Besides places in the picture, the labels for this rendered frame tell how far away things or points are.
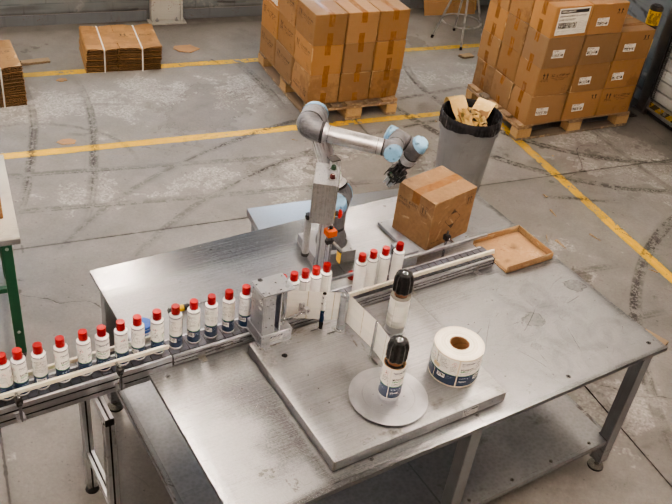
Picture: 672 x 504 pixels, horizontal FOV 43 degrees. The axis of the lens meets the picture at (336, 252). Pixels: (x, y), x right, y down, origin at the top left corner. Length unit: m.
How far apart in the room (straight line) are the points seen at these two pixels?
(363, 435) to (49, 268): 2.71
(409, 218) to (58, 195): 2.69
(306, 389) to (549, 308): 1.30
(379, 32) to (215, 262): 3.43
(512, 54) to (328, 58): 1.54
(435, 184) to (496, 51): 3.42
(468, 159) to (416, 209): 2.02
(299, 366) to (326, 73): 3.85
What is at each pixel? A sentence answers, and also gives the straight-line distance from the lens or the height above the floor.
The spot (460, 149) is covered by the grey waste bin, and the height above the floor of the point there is 0.41.
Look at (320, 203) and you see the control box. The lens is 3.37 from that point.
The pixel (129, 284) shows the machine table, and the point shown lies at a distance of 3.81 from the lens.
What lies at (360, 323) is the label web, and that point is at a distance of 3.44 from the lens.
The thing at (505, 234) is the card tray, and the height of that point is 0.83.
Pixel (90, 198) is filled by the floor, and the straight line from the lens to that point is 5.90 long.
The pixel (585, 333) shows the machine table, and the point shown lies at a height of 0.83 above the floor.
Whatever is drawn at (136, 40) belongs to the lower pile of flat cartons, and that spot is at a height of 0.20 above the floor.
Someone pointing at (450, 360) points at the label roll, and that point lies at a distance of 3.31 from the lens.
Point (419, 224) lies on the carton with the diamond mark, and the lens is 4.10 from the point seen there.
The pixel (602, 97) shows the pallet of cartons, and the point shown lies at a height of 0.32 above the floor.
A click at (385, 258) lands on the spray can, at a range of 3.70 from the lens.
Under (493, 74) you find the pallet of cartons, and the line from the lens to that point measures 7.48.
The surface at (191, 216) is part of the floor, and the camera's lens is 5.71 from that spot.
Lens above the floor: 3.21
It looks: 36 degrees down
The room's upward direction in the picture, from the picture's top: 8 degrees clockwise
